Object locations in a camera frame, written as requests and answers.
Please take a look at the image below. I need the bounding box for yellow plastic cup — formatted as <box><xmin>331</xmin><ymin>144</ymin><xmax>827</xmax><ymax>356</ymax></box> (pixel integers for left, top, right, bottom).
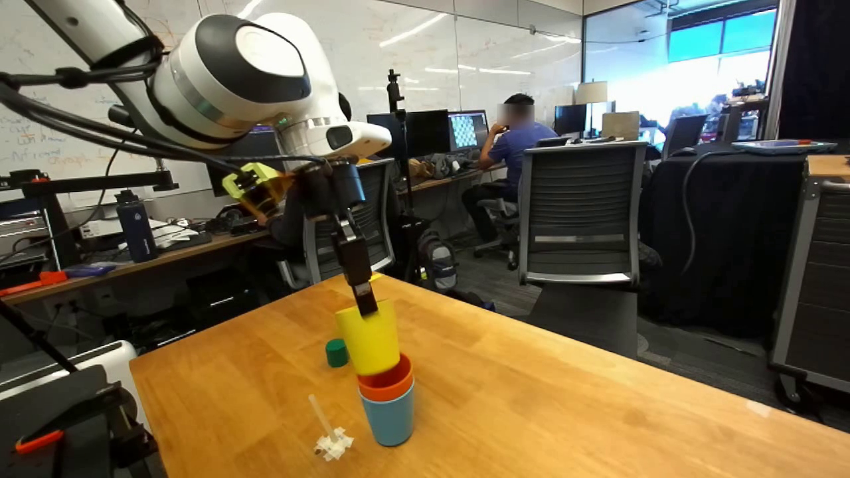
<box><xmin>334</xmin><ymin>300</ymin><xmax>403</xmax><ymax>378</ymax></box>

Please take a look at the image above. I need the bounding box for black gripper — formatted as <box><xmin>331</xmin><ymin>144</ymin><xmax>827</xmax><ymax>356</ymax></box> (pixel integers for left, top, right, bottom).
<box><xmin>295</xmin><ymin>156</ymin><xmax>379</xmax><ymax>318</ymax></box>

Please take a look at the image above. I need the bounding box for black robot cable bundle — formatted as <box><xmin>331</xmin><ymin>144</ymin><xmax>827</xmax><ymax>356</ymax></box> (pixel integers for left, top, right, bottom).
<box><xmin>0</xmin><ymin>51</ymin><xmax>340</xmax><ymax>176</ymax></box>

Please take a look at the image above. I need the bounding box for blue plastic cup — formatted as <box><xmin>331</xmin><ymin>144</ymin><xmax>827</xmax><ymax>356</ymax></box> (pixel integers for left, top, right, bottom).
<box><xmin>359</xmin><ymin>393</ymin><xmax>416</xmax><ymax>452</ymax></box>

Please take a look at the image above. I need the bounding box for white plastic jack toy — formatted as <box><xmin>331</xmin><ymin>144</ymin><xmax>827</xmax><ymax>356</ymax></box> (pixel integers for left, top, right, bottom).
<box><xmin>306</xmin><ymin>393</ymin><xmax>356</xmax><ymax>464</ymax></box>

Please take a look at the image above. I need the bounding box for black device with orange handle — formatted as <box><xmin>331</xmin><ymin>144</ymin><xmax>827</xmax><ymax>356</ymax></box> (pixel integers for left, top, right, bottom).
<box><xmin>0</xmin><ymin>300</ymin><xmax>170</xmax><ymax>478</ymax></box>

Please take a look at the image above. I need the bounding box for cardboard box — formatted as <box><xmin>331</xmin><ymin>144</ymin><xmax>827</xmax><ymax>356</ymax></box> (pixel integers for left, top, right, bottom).
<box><xmin>601</xmin><ymin>110</ymin><xmax>643</xmax><ymax>144</ymax></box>

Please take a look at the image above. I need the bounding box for gray mesh office chair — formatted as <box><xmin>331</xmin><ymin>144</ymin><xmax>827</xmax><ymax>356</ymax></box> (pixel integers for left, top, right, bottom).
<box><xmin>514</xmin><ymin>138</ymin><xmax>654</xmax><ymax>356</ymax></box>

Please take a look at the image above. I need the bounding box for white box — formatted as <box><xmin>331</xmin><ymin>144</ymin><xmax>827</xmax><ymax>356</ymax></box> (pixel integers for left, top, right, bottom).
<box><xmin>0</xmin><ymin>337</ymin><xmax>143</xmax><ymax>421</ymax></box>

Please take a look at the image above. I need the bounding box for dark blue water bottle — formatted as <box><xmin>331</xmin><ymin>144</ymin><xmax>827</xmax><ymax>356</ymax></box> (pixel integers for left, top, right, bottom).
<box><xmin>115</xmin><ymin>190</ymin><xmax>159</xmax><ymax>265</ymax></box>

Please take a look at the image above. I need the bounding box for black backpack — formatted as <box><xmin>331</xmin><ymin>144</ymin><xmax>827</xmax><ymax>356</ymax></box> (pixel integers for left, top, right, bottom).
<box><xmin>411</xmin><ymin>221</ymin><xmax>461</xmax><ymax>296</ymax></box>

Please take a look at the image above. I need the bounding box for white cloth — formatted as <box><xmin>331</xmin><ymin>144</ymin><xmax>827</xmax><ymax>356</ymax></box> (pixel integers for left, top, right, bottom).
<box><xmin>143</xmin><ymin>217</ymin><xmax>204</xmax><ymax>253</ymax></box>

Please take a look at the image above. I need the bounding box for dark green block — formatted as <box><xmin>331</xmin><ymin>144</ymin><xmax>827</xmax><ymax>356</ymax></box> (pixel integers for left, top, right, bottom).
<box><xmin>323</xmin><ymin>337</ymin><xmax>351</xmax><ymax>369</ymax></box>

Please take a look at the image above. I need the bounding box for black pole stand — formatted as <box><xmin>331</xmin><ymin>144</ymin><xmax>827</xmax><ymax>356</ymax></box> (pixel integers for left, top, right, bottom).
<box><xmin>382</xmin><ymin>66</ymin><xmax>411</xmax><ymax>195</ymax></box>

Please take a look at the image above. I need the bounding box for black computer monitor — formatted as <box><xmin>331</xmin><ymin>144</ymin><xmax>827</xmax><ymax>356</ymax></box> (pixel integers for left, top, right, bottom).
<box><xmin>379</xmin><ymin>110</ymin><xmax>452</xmax><ymax>163</ymax></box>

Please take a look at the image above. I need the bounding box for person in blue shirt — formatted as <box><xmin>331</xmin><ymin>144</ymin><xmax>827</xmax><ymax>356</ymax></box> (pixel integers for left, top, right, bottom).
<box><xmin>460</xmin><ymin>91</ymin><xmax>562</xmax><ymax>261</ymax></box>

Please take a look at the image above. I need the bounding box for white lamp shade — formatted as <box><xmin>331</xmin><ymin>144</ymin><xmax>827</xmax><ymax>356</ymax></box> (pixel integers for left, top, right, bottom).
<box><xmin>573</xmin><ymin>79</ymin><xmax>611</xmax><ymax>110</ymax></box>

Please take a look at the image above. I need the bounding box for orange plastic cup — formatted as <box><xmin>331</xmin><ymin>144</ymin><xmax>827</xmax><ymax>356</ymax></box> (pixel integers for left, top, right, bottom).
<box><xmin>356</xmin><ymin>353</ymin><xmax>416</xmax><ymax>405</ymax></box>

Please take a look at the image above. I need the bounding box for black clamp bar stand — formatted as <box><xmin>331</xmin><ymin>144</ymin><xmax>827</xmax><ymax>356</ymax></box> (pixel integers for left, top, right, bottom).
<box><xmin>0</xmin><ymin>167</ymin><xmax>180</xmax><ymax>273</ymax></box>

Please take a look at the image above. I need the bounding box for wrist camera with yellow mount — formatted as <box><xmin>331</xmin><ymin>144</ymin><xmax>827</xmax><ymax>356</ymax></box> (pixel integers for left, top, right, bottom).
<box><xmin>220</xmin><ymin>160</ymin><xmax>286</xmax><ymax>224</ymax></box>

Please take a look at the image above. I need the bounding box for gray rolling cabinet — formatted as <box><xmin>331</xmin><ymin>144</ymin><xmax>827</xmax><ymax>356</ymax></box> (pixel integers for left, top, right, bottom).
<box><xmin>767</xmin><ymin>176</ymin><xmax>850</xmax><ymax>401</ymax></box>

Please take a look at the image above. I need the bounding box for wooden desk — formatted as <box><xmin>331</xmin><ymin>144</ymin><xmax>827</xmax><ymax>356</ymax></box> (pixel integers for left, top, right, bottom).
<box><xmin>0</xmin><ymin>227</ymin><xmax>273</xmax><ymax>309</ymax></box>

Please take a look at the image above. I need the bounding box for lit laptop screen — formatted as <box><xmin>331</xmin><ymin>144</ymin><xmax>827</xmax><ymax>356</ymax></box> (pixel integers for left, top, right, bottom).
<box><xmin>447</xmin><ymin>106</ymin><xmax>491</xmax><ymax>155</ymax></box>

